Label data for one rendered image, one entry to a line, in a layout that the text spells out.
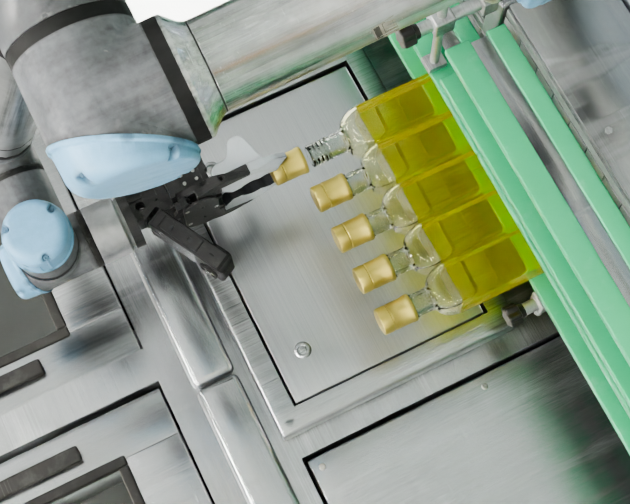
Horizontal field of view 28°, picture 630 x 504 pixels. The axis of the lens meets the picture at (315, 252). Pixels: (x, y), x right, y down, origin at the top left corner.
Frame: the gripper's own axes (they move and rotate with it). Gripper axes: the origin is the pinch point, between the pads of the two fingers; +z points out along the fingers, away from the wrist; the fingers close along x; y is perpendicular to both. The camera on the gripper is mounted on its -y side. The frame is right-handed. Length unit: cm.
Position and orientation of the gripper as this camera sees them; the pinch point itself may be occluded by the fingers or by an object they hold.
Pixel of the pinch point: (279, 170)
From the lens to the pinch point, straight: 157.0
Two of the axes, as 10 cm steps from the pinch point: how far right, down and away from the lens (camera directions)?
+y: -4.4, -8.5, 3.0
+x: 0.1, 3.3, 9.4
